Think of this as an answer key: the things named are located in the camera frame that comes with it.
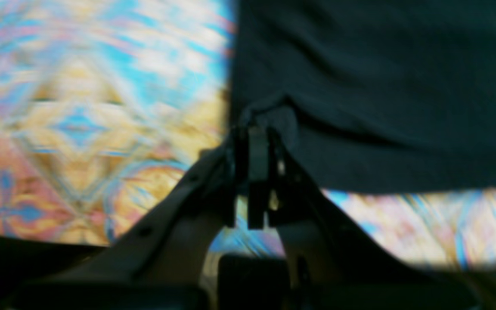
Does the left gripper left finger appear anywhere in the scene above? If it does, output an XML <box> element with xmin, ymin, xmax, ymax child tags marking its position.
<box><xmin>10</xmin><ymin>127</ymin><xmax>248</xmax><ymax>310</ymax></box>

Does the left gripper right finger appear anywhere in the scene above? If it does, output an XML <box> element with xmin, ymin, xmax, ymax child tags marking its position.
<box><xmin>248</xmin><ymin>127</ymin><xmax>481</xmax><ymax>310</ymax></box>

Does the black t-shirt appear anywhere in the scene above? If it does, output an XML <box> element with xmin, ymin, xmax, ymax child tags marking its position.
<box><xmin>230</xmin><ymin>0</ymin><xmax>496</xmax><ymax>194</ymax></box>

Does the patterned tablecloth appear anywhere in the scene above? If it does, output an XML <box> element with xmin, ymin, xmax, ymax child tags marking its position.
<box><xmin>0</xmin><ymin>0</ymin><xmax>496</xmax><ymax>269</ymax></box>

